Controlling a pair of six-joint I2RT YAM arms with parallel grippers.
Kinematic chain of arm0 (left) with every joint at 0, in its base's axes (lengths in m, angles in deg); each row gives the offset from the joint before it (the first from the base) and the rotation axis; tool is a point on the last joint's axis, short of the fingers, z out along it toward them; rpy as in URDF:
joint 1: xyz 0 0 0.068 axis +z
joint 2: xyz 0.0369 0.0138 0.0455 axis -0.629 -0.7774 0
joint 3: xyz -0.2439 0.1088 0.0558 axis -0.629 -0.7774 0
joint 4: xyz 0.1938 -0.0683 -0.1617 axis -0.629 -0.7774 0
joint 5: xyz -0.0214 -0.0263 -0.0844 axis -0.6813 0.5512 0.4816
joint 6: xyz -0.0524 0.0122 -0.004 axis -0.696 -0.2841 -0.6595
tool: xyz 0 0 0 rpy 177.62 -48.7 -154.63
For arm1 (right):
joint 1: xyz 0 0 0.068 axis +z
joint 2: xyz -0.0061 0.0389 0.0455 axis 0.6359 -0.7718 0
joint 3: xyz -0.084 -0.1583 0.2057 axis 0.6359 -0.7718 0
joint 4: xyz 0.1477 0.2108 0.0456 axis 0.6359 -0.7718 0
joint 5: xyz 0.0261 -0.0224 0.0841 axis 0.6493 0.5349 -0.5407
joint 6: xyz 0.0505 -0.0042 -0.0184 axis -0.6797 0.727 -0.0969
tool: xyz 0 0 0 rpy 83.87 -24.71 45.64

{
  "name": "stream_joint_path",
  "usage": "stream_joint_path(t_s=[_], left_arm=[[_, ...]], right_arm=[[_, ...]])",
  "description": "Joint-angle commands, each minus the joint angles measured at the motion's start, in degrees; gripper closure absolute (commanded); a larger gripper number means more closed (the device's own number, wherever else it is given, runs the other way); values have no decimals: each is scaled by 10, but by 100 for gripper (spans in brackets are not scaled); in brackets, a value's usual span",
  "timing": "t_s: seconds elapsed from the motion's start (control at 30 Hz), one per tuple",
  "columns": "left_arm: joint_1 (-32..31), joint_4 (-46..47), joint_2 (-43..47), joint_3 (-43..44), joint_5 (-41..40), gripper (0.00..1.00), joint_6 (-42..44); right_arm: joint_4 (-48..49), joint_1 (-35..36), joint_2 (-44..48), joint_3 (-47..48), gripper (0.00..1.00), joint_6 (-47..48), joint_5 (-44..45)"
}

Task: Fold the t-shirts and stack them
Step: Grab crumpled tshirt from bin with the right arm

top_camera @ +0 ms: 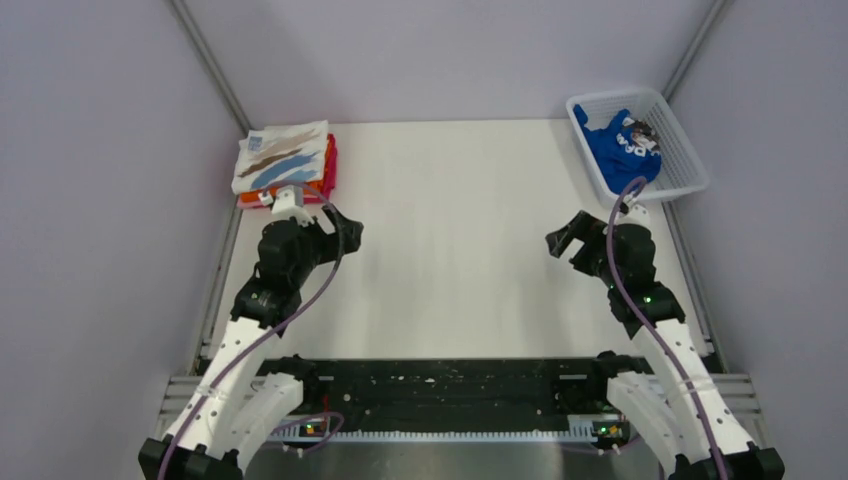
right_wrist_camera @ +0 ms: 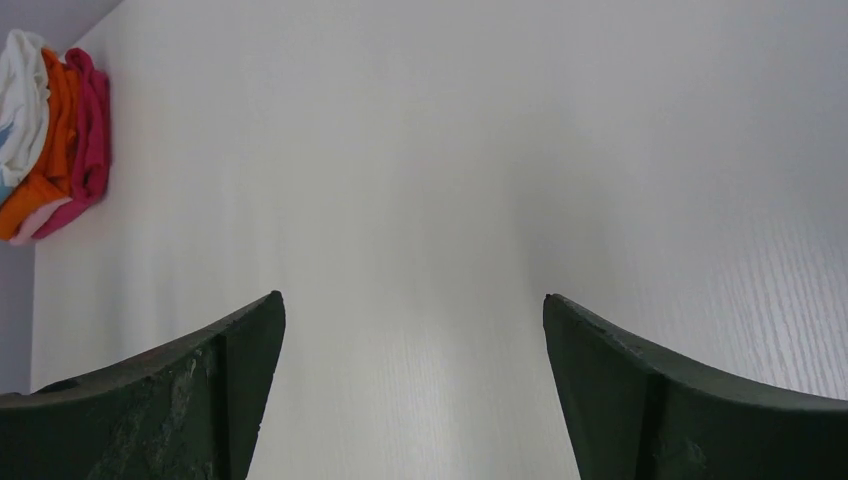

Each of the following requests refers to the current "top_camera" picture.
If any blue printed t-shirt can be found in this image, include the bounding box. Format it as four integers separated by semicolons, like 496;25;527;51
573;104;663;194

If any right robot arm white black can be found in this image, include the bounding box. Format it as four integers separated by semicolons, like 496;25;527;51
545;211;786;479

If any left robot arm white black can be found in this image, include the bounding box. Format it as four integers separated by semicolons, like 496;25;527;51
138;205;364;479

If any orange folded t-shirt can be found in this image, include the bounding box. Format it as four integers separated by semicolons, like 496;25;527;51
238;134;335;204

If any pink folded t-shirt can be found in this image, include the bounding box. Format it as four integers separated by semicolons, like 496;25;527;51
236;135;339;211

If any white folded printed t-shirt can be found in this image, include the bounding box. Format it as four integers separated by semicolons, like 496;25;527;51
231;120;329;194

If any white plastic basket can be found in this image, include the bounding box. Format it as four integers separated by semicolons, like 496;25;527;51
567;88;709;206

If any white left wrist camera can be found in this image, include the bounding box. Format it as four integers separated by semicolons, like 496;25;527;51
259;185;314;226

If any aluminium frame rail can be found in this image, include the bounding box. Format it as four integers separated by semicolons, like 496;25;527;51
156;374;763;420

